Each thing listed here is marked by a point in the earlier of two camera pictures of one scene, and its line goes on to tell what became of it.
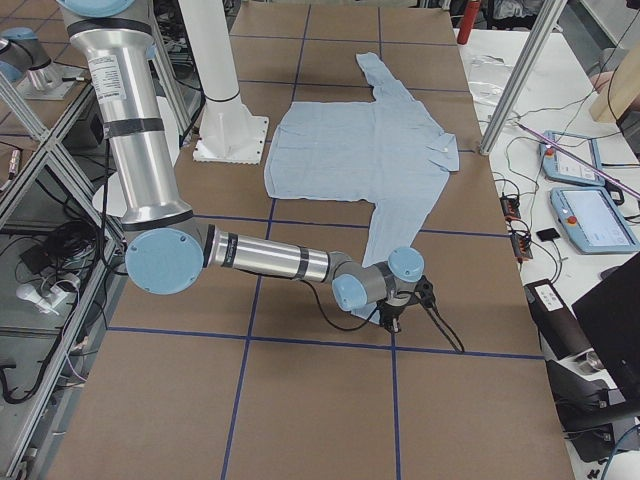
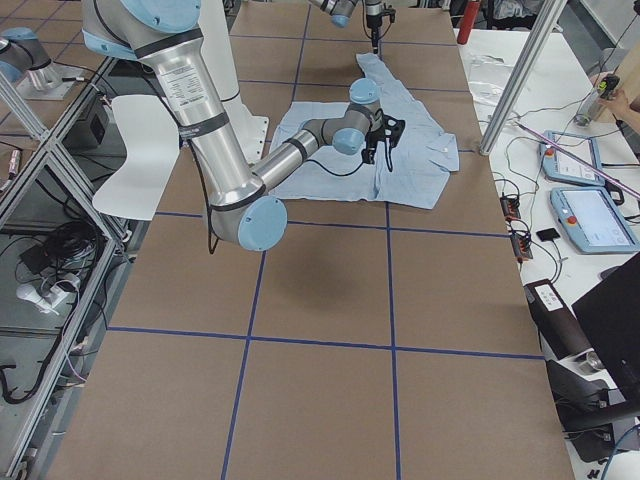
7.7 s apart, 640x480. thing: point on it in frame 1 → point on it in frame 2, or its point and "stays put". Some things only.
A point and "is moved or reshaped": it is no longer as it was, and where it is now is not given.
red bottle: [466, 26] stays put
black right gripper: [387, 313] → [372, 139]
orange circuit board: [521, 240] stays put
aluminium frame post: [548, 13] stays put
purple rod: [577, 158] stays put
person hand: [601, 81] → [617, 102]
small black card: [548, 234] stays put
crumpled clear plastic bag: [488, 77] stays put
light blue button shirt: [375, 151] is moved or reshaped
